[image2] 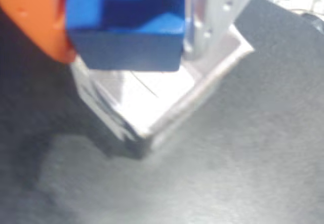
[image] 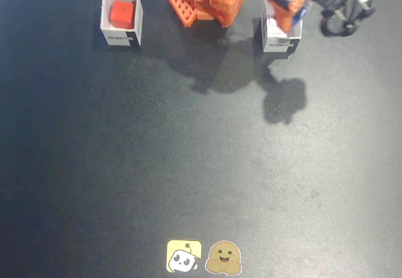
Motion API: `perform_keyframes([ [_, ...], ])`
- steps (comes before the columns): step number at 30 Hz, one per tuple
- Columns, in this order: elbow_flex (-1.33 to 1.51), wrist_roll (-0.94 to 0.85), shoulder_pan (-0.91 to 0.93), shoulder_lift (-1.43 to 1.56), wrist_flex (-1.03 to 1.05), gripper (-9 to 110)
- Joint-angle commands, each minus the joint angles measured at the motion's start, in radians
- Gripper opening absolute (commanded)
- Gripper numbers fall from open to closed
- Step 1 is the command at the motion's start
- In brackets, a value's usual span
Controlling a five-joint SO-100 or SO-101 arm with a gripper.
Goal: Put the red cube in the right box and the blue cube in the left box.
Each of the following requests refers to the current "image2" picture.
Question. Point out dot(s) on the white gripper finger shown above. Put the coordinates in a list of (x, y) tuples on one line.
[(220, 4)]

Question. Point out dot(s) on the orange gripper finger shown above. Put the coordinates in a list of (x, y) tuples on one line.
[(27, 14)]

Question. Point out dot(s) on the blue cube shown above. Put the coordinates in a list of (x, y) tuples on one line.
[(121, 49)]

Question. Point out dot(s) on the white open box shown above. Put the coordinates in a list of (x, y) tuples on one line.
[(152, 100)]

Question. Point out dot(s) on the grey felt mat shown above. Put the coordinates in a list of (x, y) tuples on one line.
[(227, 171)]

